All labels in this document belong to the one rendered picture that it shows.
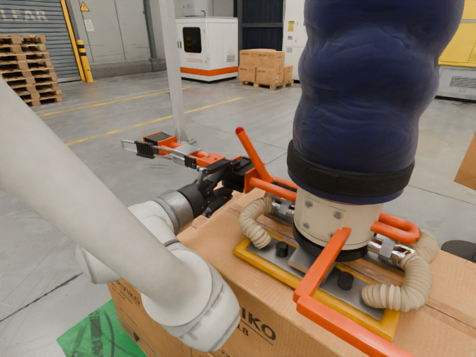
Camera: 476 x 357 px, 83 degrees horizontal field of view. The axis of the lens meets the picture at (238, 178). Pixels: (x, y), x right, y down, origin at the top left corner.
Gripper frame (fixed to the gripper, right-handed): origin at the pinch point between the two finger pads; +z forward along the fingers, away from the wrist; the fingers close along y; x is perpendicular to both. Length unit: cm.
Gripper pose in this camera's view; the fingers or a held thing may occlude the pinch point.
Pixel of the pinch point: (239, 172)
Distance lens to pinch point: 72.2
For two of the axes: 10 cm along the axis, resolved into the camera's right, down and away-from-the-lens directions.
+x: 7.9, 3.0, -5.3
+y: 0.0, 8.7, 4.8
